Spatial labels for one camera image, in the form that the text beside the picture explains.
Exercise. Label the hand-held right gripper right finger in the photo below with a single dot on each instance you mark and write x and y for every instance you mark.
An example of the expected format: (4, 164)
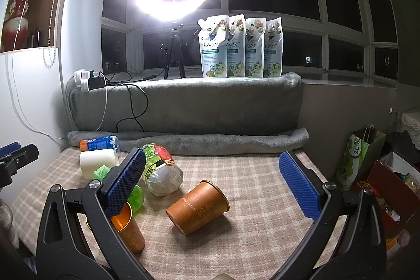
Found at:
(300, 185)

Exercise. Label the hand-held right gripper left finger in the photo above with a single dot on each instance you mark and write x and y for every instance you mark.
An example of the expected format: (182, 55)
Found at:
(126, 178)

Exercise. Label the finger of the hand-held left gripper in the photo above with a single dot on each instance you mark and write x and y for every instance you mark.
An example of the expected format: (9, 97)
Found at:
(20, 158)

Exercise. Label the brown paper cup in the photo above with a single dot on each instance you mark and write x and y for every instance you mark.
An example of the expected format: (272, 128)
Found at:
(200, 206)
(131, 234)

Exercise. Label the green plastic cup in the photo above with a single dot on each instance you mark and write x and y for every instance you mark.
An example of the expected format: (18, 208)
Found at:
(136, 198)

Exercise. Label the white plastic cup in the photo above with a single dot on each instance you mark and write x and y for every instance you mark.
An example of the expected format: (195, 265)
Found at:
(96, 162)

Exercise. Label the clear bottle red green label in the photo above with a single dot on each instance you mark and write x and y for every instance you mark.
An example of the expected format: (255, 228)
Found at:
(160, 173)

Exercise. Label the blue label plastic bottle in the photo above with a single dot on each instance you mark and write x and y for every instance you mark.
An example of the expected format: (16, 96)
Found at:
(98, 144)

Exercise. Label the beige plaid table cloth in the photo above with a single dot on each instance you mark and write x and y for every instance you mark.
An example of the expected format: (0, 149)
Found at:
(256, 175)

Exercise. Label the green paper bag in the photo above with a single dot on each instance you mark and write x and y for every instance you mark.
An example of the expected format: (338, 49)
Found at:
(356, 158)

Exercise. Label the open cardboard box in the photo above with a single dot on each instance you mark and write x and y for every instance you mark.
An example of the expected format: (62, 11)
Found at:
(387, 188)

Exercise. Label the white power strip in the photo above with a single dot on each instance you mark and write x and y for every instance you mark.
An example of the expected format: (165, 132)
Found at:
(79, 78)

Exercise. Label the black charger plug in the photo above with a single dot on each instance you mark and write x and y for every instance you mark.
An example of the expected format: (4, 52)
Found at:
(95, 83)

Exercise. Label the grey fleece blanket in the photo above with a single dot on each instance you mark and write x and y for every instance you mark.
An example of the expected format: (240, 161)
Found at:
(213, 109)

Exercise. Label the red ceramic vase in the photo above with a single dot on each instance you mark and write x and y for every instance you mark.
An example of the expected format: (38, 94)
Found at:
(16, 21)

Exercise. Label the white floral refill pouch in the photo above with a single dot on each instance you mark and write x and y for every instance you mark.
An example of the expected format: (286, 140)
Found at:
(211, 50)
(235, 50)
(254, 50)
(273, 50)

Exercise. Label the black tripod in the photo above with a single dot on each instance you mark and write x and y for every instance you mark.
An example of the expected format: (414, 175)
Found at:
(174, 47)

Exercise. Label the wooden wall shelf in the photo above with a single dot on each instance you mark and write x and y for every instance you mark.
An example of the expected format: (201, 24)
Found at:
(36, 1)

